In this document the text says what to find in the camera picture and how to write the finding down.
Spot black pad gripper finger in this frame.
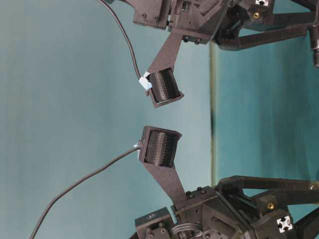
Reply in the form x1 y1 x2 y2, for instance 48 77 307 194
138 126 187 205

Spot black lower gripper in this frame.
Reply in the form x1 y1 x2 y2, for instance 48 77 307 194
134 175 319 239

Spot black long gripper finger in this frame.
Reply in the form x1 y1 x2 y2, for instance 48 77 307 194
238 11 316 52

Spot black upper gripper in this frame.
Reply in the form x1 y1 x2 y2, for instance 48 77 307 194
147 0 268 108

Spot threaded steel shaft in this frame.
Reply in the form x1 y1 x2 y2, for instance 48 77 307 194
310 21 319 68

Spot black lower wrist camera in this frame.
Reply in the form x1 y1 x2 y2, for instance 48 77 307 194
131 207 174 239

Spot black upper sensor cable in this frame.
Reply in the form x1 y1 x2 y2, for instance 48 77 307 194
96 0 143 80

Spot black sensor cable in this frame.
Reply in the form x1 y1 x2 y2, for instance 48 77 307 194
96 0 143 80
29 146 141 239

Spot black lower sensor cable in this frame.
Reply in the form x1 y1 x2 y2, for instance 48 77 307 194
29 146 141 239

